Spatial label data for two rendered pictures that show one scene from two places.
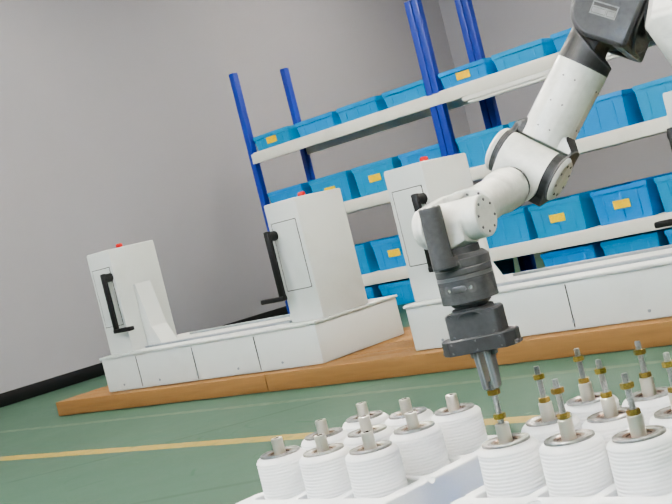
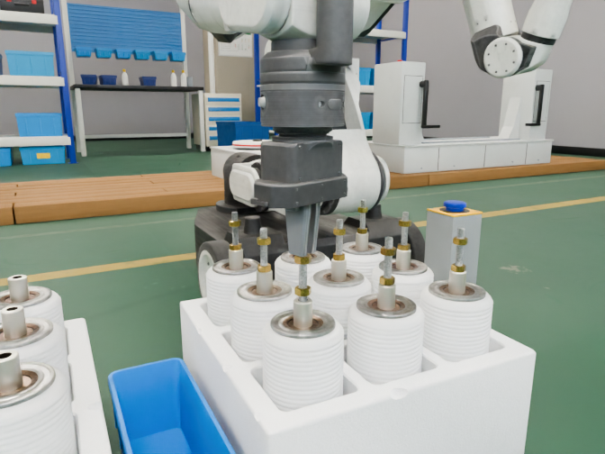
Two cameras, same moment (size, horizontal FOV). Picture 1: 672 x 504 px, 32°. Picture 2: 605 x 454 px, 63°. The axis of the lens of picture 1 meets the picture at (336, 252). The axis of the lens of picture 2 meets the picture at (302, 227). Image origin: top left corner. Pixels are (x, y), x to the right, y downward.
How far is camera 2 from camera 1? 1.68 m
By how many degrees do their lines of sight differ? 72
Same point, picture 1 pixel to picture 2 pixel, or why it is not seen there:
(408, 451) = not seen: hidden behind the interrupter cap
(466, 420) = (57, 310)
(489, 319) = (338, 157)
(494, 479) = (322, 377)
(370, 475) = (44, 437)
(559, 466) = (413, 340)
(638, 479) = (485, 335)
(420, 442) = (53, 353)
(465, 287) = (341, 103)
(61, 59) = not seen: outside the picture
